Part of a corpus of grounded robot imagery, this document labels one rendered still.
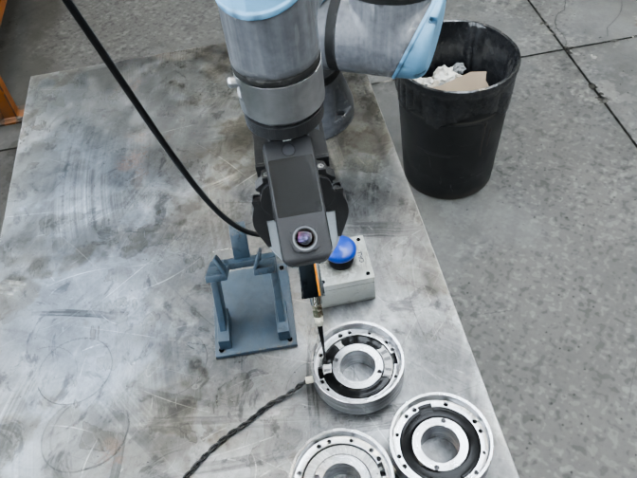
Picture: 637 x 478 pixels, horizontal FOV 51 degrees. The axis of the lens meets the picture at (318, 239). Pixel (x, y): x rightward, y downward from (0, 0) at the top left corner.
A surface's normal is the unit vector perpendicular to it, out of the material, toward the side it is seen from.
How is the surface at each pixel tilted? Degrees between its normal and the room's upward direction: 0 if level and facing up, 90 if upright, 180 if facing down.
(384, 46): 78
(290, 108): 91
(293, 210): 32
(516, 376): 0
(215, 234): 0
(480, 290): 0
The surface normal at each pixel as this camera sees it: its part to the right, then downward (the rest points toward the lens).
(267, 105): -0.20, 0.76
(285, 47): 0.36, 0.69
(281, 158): 0.04, -0.16
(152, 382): -0.09, -0.65
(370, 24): -0.58, 0.51
